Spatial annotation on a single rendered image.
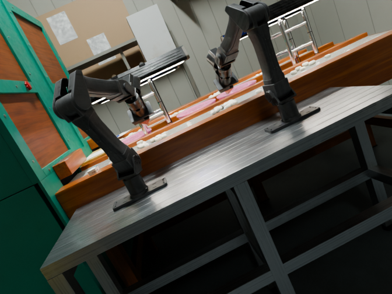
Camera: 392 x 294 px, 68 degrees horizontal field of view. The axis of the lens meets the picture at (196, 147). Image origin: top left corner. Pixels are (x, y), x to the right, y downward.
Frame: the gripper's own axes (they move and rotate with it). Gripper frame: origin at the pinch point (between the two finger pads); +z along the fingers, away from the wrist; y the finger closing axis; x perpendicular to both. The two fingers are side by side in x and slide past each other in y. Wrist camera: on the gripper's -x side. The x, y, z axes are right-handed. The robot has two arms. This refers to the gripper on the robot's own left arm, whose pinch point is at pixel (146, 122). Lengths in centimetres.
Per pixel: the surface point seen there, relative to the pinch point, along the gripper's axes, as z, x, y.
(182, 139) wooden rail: -1.3, 16.2, -11.1
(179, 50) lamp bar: 0.1, -30.8, -29.2
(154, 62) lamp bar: 0.0, -30.4, -15.3
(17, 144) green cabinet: -21, -1, 46
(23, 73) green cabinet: -5, -56, 47
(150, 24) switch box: 108, -190, -35
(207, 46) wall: 154, -170, -89
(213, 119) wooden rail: -2.3, 14.9, -26.2
